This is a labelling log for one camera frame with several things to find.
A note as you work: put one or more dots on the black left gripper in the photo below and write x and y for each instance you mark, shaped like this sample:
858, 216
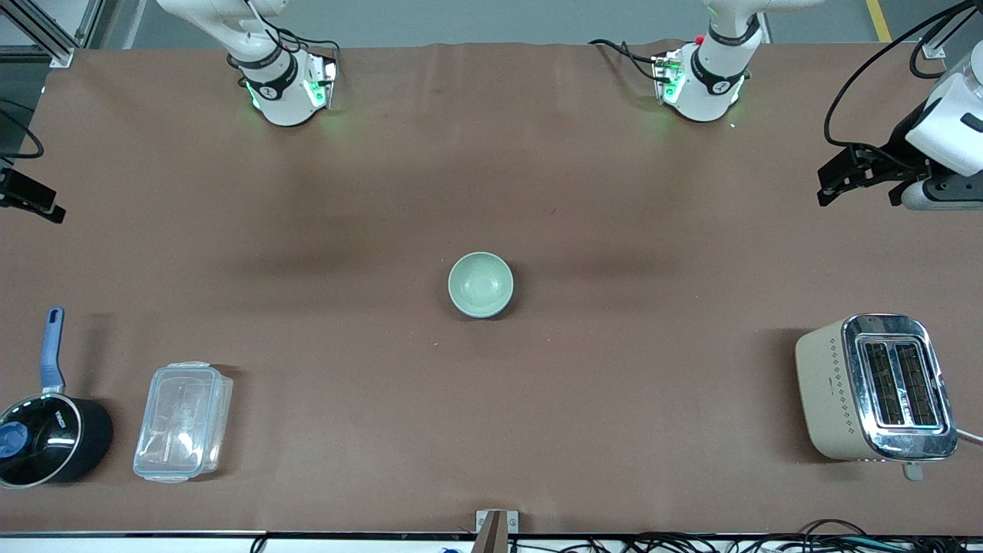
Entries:
899, 148

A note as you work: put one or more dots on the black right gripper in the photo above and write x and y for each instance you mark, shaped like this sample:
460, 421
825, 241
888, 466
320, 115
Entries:
23, 192

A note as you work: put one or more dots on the green bowl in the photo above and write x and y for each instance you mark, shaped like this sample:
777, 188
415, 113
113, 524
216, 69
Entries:
481, 284

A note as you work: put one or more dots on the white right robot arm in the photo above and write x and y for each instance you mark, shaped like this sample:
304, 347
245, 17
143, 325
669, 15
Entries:
280, 92

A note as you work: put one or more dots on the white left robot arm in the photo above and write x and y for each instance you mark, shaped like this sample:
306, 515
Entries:
948, 130

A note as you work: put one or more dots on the beige chrome toaster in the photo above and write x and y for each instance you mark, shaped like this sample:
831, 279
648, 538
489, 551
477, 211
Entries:
833, 392

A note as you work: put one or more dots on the glass lid blue knob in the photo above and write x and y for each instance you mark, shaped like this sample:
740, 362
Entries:
46, 445

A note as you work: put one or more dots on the clear plastic food container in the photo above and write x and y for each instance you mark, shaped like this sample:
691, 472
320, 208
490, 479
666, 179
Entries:
183, 422

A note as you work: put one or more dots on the brown table mat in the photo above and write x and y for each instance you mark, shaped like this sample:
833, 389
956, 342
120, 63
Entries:
491, 399

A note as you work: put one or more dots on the aluminium frame profile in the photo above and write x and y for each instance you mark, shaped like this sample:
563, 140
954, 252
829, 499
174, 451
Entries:
46, 34
941, 42

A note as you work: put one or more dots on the metal mount bracket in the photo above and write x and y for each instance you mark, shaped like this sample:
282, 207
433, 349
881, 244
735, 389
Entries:
496, 530

